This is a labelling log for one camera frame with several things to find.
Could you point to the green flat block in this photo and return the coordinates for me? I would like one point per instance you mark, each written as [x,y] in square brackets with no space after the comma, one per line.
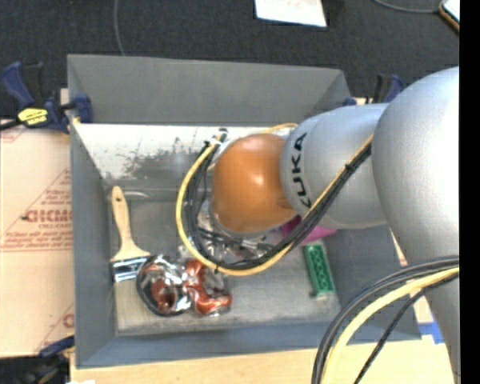
[319,270]

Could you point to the crumpled red silver foil packet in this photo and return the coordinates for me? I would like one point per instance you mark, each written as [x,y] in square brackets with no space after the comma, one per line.
[172,290]

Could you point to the brown cardboard board, red print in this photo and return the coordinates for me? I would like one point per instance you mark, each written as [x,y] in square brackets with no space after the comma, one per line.
[32,278]

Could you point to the pink plastic thing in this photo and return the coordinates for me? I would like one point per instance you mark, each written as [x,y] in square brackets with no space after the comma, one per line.
[322,233]

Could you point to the grey metal bin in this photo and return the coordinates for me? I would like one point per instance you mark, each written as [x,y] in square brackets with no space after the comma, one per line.
[208,94]

